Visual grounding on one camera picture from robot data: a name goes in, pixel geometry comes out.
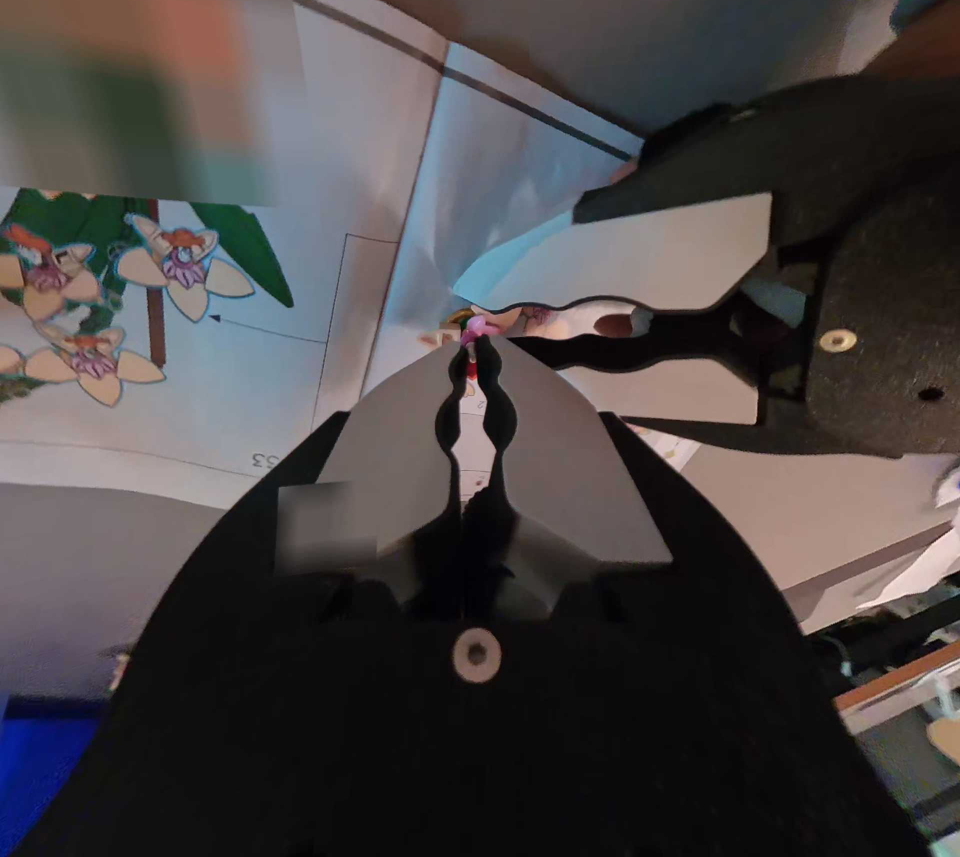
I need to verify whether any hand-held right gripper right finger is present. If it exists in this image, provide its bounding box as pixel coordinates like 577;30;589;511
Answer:
471;334;674;612

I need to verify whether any small toy brick orchid flower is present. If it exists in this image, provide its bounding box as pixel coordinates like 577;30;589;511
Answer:
418;305;526;399

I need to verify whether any toy brick instruction booklet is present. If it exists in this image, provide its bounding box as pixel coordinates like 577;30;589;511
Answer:
0;0;702;502

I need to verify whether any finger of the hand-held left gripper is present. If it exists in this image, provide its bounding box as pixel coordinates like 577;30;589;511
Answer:
508;313;760;425
452;191;774;314

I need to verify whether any grey desk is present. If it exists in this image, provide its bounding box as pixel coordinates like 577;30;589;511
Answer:
0;0;960;637

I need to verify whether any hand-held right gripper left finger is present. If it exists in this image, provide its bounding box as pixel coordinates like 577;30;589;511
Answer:
277;344;462;607

